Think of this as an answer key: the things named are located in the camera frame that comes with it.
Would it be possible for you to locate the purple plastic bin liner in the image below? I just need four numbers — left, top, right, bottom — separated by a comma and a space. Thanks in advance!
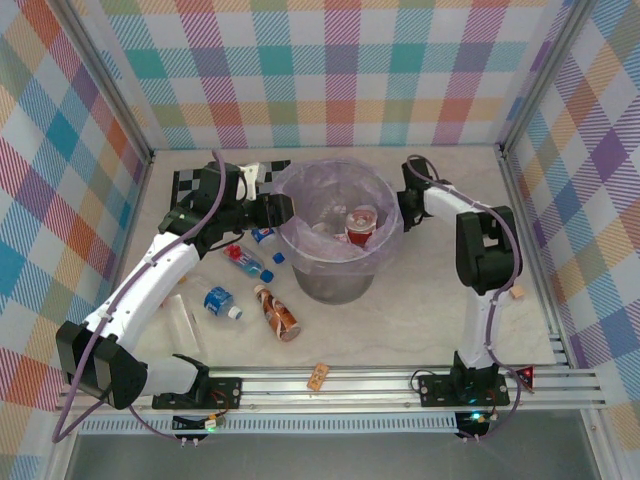
272, 158, 405, 275

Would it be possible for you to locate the clear bottle with blue liquid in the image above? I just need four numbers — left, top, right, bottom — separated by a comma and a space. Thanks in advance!
223, 243, 275, 281

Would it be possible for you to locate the red label plastic bottle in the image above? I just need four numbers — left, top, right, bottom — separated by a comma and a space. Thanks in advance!
345, 205, 379, 246

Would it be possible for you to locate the grey mesh waste bin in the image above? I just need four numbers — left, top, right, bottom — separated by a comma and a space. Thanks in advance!
292, 169, 387, 304

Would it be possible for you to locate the clear bottle yellow cap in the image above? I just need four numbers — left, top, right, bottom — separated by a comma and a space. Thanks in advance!
179, 273, 214, 301

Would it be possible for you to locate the small bottle blue white label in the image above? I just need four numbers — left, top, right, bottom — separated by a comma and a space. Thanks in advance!
202, 285, 245, 321

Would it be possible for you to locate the brown coffee bottle without cap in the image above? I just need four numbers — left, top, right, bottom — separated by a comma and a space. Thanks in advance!
254, 283, 304, 343

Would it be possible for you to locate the black grey chessboard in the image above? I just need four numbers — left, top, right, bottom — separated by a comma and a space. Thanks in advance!
171, 158, 292, 211

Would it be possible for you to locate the clear plastic bottle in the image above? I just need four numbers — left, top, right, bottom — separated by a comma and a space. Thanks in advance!
164, 294, 204, 352

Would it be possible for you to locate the wooden domino tile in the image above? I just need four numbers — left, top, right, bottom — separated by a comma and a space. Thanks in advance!
307, 363, 330, 393

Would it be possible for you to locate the black controller board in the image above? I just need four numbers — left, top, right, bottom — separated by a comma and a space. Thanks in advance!
172, 413, 226, 434
455, 409, 494, 437

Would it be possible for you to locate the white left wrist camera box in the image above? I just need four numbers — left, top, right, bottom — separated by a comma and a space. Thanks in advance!
237, 162, 265, 201

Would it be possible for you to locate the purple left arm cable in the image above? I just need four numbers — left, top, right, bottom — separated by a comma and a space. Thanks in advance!
52, 148, 226, 444

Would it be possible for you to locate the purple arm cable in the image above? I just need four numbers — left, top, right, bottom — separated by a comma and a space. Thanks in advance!
52, 148, 226, 444
405, 154, 524, 444

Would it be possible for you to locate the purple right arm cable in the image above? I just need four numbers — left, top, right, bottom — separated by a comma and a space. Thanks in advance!
405, 154, 524, 444

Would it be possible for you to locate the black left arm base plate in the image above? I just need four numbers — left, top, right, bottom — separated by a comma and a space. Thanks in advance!
151, 375, 244, 411

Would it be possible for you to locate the aluminium frame post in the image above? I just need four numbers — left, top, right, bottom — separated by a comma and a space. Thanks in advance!
58, 0, 155, 162
499, 0, 599, 157

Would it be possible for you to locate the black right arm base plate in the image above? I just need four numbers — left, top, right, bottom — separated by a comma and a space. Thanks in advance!
417, 372, 511, 407

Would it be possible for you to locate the aluminium front rail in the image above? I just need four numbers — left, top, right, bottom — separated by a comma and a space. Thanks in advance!
54, 367, 609, 414

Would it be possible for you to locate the white slotted cable duct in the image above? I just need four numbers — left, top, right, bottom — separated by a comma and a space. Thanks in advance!
79, 412, 459, 435

